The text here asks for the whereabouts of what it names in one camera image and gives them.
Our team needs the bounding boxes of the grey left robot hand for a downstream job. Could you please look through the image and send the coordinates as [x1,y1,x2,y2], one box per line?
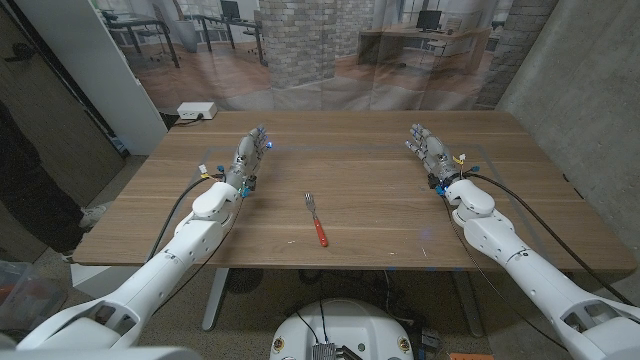
[222,124,274,194]

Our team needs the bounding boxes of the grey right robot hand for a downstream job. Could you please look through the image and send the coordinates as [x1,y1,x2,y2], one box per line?
[404,123,465,189]

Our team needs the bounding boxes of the red-handled metal fork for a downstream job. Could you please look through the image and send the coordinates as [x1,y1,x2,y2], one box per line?
[304,192,330,248]

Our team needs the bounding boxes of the white power strip box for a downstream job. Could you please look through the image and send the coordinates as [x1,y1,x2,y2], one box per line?
[176,101,219,121]

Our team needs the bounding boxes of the black round floor fan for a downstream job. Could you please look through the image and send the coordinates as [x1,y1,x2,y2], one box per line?
[224,268,265,295]

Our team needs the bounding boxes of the printed office backdrop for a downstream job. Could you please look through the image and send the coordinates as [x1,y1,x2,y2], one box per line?
[92,0,559,112]

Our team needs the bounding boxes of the white partition panel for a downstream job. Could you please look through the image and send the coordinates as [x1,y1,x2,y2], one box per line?
[14,0,169,156]

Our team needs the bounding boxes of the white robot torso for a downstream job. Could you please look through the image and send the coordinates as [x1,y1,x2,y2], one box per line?
[269,298,415,360]

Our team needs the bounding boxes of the white box under table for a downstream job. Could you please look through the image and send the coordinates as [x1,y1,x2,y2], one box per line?
[69,263,120,300]

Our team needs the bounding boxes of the person in dark clothes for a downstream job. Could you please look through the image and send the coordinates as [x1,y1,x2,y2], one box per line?
[0,99,109,256]

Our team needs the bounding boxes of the clear plastic bin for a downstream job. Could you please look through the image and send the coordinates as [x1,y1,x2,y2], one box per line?
[0,259,67,334]

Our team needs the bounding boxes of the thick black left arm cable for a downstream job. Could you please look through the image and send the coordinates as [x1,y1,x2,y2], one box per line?
[144,173,224,264]

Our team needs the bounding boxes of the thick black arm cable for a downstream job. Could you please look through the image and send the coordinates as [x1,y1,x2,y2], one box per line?
[464,171,636,307]
[144,173,224,264]

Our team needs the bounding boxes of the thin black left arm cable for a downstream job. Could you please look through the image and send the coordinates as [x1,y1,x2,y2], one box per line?
[152,195,246,316]

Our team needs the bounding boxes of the thin braided right arm cable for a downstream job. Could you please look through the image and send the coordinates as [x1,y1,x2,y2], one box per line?
[440,194,570,352]

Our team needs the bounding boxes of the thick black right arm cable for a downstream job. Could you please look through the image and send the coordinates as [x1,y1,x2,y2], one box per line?
[464,171,636,307]

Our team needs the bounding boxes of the black door handle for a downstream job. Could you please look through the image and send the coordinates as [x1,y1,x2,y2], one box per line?
[3,42,37,64]

